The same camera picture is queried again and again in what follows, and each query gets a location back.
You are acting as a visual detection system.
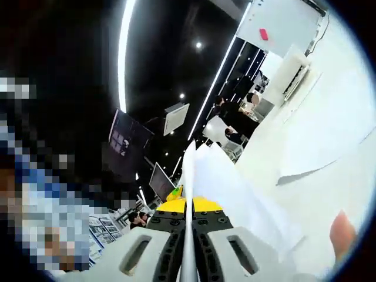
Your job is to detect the hanging dark screen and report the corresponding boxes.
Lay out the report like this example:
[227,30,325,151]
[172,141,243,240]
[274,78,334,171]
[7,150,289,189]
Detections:
[108,108,156,177]

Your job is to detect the whiteboard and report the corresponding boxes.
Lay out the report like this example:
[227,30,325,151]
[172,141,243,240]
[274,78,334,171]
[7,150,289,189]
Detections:
[236,0,327,59]

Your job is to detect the white table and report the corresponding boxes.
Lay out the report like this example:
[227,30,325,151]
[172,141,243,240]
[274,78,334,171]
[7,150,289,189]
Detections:
[234,17,372,268]

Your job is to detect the ceiling air conditioner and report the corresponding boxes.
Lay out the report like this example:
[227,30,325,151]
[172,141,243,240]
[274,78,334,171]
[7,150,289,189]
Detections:
[163,102,191,137]

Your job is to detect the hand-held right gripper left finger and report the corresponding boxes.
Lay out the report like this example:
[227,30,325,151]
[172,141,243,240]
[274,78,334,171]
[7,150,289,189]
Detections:
[58,196,187,282]

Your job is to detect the white printing paper sheet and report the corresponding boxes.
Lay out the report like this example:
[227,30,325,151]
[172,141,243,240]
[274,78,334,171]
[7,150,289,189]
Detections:
[276,127,375,186]

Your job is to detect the white printer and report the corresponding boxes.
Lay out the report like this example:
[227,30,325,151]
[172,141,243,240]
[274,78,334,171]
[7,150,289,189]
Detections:
[267,43,314,103]

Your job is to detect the white ceiling light strip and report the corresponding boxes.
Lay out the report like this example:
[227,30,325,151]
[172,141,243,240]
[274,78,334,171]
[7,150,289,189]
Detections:
[116,0,136,113]
[187,37,236,139]

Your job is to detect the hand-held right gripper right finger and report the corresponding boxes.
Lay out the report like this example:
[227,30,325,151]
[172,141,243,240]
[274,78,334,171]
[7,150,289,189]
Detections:
[193,197,318,282]

